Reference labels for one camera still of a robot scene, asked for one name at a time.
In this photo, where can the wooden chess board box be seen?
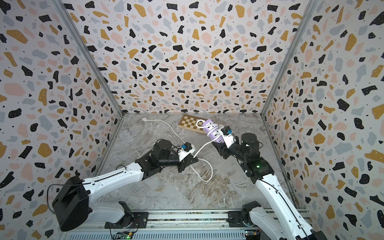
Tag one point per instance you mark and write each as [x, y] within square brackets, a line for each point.
[192, 123]

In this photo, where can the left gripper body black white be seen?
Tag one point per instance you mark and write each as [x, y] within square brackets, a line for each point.
[169, 162]

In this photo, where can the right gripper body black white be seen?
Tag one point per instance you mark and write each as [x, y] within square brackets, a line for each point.
[236, 151]

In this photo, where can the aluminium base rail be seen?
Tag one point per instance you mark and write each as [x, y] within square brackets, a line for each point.
[185, 225]

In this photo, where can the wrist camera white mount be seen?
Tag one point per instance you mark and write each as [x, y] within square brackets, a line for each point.
[185, 150]
[228, 136]

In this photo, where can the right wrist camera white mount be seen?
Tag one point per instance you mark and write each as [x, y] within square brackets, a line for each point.
[228, 136]

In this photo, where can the purple power strip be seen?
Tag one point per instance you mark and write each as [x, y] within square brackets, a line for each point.
[213, 131]

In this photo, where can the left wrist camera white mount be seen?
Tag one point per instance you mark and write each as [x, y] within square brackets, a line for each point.
[185, 150]

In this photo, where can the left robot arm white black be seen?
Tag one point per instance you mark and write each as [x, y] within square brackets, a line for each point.
[75, 203]

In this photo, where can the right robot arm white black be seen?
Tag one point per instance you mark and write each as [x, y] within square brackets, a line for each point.
[289, 223]

